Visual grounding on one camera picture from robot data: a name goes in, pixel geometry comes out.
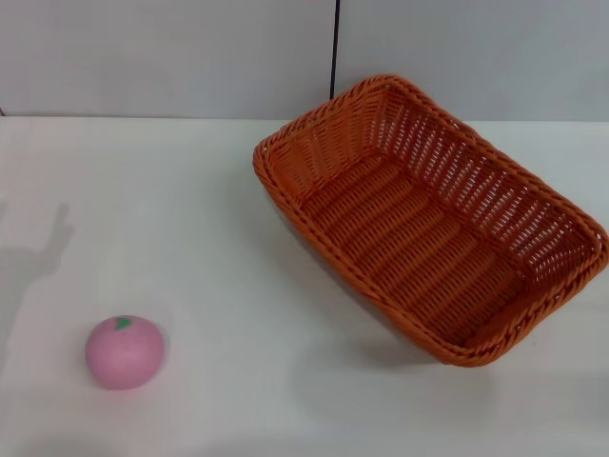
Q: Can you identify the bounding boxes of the orange woven plastic basket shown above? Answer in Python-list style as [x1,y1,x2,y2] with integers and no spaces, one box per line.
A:
[251,73,609,368]

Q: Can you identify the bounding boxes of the pink peach toy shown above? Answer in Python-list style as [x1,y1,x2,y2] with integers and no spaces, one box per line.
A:
[85,314,167,392]

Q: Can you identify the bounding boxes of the black vertical wall strip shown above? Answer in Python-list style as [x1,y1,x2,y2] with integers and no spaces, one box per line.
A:
[329,0,344,99]

